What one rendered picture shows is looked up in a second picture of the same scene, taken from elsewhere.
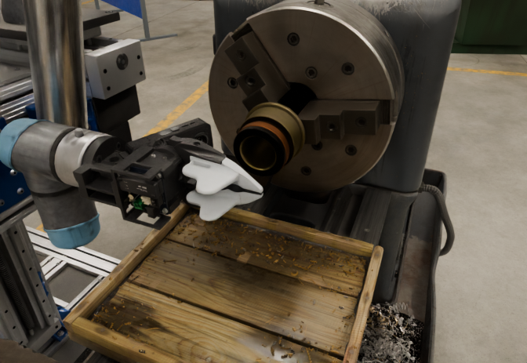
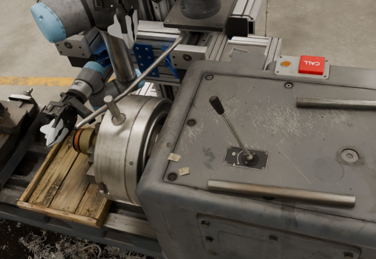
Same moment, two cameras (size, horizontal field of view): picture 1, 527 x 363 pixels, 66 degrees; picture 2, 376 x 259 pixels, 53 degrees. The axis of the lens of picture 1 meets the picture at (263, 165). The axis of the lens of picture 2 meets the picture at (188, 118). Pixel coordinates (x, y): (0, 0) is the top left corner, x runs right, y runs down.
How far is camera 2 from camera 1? 1.28 m
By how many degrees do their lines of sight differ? 69
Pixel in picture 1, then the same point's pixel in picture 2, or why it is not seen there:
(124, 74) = (188, 62)
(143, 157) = (57, 106)
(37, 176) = not seen: hidden behind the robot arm
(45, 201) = not seen: hidden behind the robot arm
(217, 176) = (48, 129)
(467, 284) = not seen: outside the picture
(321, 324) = (61, 201)
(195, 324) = (67, 160)
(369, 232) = (125, 225)
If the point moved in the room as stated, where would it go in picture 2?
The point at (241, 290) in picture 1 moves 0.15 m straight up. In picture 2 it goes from (81, 170) to (65, 145)
